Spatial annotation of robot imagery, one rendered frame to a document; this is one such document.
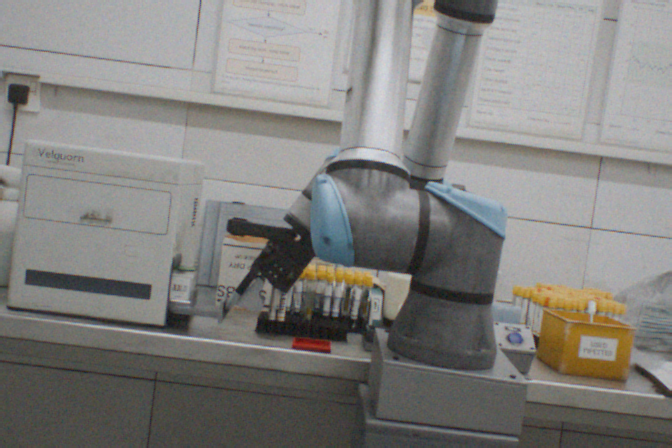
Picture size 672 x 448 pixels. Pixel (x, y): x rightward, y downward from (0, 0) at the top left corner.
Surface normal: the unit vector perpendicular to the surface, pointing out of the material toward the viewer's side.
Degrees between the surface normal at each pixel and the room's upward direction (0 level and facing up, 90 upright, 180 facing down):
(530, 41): 93
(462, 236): 88
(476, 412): 90
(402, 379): 90
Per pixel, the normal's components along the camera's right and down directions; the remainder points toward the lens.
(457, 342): 0.20, -0.18
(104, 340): 0.02, 0.06
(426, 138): -0.37, 0.34
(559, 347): -0.99, -0.12
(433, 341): -0.22, -0.25
